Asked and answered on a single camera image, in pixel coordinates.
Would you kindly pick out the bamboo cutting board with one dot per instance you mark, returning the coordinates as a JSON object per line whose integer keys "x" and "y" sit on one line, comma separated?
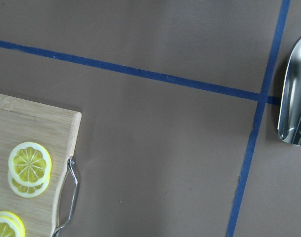
{"x": 54, "y": 128}

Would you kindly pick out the steel scoop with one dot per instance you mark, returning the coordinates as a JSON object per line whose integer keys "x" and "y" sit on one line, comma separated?
{"x": 289, "y": 123}

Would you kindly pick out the lower lemon slice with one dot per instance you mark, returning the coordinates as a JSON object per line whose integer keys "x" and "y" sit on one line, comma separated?
{"x": 25, "y": 191}

